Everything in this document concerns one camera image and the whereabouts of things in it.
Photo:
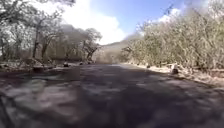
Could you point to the dark roadside stone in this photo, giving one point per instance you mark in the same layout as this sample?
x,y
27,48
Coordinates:
x,y
66,64
38,69

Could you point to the pale roadside stone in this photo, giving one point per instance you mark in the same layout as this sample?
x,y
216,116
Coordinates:
x,y
174,70

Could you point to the thicket of dry bushes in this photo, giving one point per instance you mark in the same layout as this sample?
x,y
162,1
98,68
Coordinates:
x,y
186,43

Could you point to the row of bare trees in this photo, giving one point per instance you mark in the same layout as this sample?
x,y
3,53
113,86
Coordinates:
x,y
89,42

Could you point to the grey asphalt road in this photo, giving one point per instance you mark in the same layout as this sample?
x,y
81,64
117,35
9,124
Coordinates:
x,y
110,93

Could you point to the dry brown hill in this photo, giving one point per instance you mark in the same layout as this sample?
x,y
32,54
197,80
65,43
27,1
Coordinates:
x,y
111,51

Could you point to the dry earth verge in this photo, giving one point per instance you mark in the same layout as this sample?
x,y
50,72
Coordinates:
x,y
203,76
16,66

